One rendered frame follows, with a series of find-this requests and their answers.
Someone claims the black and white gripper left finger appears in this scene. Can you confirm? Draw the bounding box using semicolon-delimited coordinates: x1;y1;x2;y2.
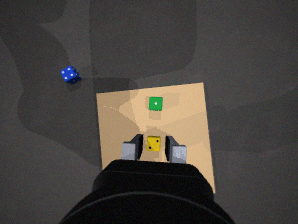
121;134;143;160

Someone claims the blue die with white pips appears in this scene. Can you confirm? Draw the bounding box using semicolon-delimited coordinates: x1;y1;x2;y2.
60;66;82;84

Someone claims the tan square mat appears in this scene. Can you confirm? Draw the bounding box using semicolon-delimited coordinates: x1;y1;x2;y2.
96;83;215;193

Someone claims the yellow die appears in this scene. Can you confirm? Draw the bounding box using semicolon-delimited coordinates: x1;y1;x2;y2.
147;136;161;151

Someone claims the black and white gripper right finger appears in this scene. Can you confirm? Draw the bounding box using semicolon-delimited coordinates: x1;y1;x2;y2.
165;136;187;164

